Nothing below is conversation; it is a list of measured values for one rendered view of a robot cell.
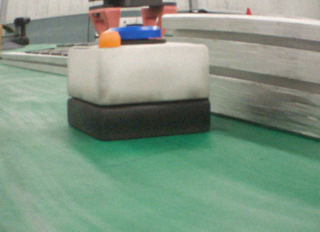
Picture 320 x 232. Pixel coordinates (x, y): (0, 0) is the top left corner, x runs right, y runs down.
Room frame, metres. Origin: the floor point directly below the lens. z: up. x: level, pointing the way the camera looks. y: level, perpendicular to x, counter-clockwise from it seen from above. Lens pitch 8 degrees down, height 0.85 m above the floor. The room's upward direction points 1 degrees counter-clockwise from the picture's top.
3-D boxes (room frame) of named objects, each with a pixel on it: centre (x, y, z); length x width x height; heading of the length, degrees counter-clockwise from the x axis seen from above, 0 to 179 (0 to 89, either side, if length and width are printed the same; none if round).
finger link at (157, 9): (0.82, 0.02, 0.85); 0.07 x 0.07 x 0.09; 26
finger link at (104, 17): (0.81, 0.05, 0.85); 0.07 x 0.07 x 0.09; 26
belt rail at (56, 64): (1.25, 0.24, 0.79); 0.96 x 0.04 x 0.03; 25
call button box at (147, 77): (0.48, 0.01, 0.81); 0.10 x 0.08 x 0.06; 115
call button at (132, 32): (0.47, 0.02, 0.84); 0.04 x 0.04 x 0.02
